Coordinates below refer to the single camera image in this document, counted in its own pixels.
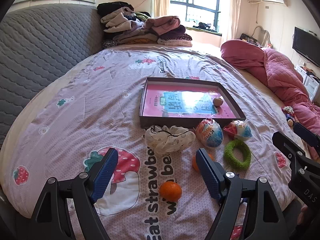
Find white drawer cabinet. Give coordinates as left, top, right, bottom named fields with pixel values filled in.
left=296, top=65, right=320, bottom=98

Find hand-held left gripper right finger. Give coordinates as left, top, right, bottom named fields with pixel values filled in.
left=195, top=148, right=290, bottom=240

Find orange tangerine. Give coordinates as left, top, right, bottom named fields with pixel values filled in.
left=159, top=181, right=182, bottom=202
left=192, top=153, right=215, bottom=172

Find small colourful wrapped toy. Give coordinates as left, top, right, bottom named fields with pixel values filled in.
left=281, top=106, right=297, bottom=127

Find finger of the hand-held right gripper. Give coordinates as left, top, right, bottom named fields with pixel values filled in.
left=272, top=131, right=308, bottom=165
left=293, top=122, right=320, bottom=160

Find grey quilted headboard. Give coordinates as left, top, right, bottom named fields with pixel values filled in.
left=0, top=4, right=105, bottom=150

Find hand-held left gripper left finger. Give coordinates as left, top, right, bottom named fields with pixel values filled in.
left=29, top=148, right=119, bottom=240

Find dark printed bag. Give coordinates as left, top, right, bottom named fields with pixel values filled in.
left=240, top=33, right=260, bottom=46

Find dark clothes on windowsill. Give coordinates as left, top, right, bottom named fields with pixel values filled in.
left=192, top=22, right=218, bottom=32

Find black flat television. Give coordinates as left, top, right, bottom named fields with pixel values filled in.
left=292, top=26, right=320, bottom=68

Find white sheer scrunchie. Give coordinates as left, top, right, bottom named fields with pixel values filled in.
left=144, top=124, right=196, bottom=155

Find pink quilted blanket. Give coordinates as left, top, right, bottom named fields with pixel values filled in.
left=220, top=39, right=320, bottom=160

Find large toy egg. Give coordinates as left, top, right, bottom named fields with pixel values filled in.
left=195, top=118, right=224, bottom=148

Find pink book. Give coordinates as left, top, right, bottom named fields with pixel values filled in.
left=143, top=83, right=238, bottom=119

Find window with dark frame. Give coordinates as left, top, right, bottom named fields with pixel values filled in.
left=169, top=0, right=223, bottom=30

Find pile of folded clothes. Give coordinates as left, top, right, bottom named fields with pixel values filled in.
left=96, top=2, right=193, bottom=48

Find small wrapped toy egg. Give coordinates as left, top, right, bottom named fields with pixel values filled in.
left=223, top=120, right=253, bottom=141

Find green knitted scrunchie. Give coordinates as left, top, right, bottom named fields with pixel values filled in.
left=223, top=139, right=251, bottom=170

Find shallow grey cardboard box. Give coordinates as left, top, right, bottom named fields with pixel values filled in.
left=139, top=77, right=247, bottom=130

